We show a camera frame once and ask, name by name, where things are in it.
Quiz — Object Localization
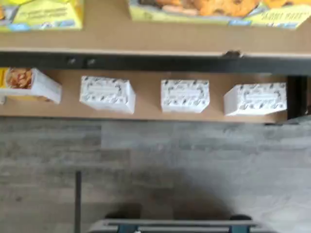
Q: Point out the orange Bobo's peanut butter box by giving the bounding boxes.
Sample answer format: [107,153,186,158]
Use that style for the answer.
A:
[128,0,311,31]

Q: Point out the white patterned pantry box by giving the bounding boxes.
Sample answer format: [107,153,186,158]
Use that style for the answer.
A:
[223,82,288,117]
[160,79,211,114]
[79,75,136,115]

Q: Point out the black metal shelf rack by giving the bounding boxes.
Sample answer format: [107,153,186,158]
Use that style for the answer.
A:
[0,50,311,126]

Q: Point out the wooden shelf board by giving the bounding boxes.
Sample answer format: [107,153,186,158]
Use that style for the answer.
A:
[0,0,311,58]

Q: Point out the white box with food picture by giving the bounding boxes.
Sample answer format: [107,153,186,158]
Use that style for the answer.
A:
[0,67,63,105]

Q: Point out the green Bobo's apple pie box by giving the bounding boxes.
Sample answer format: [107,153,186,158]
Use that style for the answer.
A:
[0,0,85,32]

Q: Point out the Purely Elizabeth small boxes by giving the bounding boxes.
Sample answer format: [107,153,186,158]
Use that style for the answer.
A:
[0,69,290,123]

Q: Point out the black vertical pole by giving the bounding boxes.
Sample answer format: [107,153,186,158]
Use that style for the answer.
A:
[75,171,82,233]

